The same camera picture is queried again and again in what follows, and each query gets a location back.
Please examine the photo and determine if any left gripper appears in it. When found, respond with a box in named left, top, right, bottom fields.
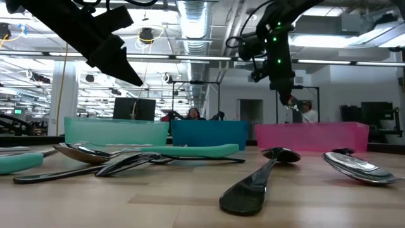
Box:
left=74, top=23, right=144, bottom=87

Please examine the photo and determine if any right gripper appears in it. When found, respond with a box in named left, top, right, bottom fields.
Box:
left=251, top=44, right=298, bottom=107

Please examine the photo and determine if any blue-white patterned handle spoon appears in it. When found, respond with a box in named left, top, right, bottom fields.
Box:
left=40, top=148, right=60, bottom=158
left=285, top=96, right=313, bottom=124

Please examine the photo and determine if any teal-handled silver spoon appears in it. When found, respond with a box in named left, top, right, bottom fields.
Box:
left=53, top=142, right=240, bottom=165
left=322, top=151, right=405, bottom=186
left=0, top=152, right=44, bottom=175

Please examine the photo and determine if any black spoon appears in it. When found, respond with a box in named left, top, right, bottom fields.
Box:
left=12, top=158, right=110, bottom=185
left=218, top=146, right=302, bottom=217
left=94, top=152, right=246, bottom=177

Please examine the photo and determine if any person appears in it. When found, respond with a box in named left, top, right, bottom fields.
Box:
left=300, top=100, right=320, bottom=124
left=184, top=107, right=207, bottom=122

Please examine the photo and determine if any gray doorway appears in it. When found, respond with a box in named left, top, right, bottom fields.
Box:
left=239, top=99, right=265, bottom=124

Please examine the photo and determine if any black ceiling device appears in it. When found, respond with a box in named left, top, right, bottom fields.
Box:
left=139, top=27, right=155, bottom=44

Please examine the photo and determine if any black monitor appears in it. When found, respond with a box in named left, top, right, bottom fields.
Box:
left=113, top=97, right=157, bottom=122

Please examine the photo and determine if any translucent pink plastic bin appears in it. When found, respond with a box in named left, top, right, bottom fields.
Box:
left=254, top=122, right=370, bottom=154

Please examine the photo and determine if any ceiling light strip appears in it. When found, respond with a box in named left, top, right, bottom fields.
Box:
left=175, top=55, right=233, bottom=61
left=356, top=61, right=405, bottom=67
left=296, top=59, right=352, bottom=65

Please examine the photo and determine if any white square pillar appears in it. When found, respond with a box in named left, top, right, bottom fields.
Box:
left=47, top=61, right=79, bottom=137

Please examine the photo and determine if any translucent teal plastic bin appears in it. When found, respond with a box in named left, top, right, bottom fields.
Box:
left=64, top=116, right=170, bottom=147

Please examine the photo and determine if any blue plastic bin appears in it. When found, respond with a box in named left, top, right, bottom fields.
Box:
left=170, top=119, right=250, bottom=151

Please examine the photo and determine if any black workstation equipment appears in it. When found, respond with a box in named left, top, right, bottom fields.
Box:
left=340, top=101, right=404, bottom=144

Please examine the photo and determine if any black metal gantry frame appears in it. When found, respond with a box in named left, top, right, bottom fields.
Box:
left=275, top=84, right=320, bottom=124
left=171, top=80, right=221, bottom=121

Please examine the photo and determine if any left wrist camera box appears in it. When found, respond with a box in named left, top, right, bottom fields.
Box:
left=82, top=5, right=134, bottom=34

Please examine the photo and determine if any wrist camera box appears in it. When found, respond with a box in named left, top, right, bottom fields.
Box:
left=237, top=32, right=266, bottom=61
left=82, top=5, right=134, bottom=34

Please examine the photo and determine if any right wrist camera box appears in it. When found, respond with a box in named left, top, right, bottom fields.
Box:
left=237, top=32, right=266, bottom=61

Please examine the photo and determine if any yellow extension cable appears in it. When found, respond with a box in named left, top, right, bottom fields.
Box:
left=56, top=42, right=70, bottom=137

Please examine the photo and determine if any silver air duct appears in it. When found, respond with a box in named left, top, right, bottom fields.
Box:
left=176, top=0, right=210, bottom=107

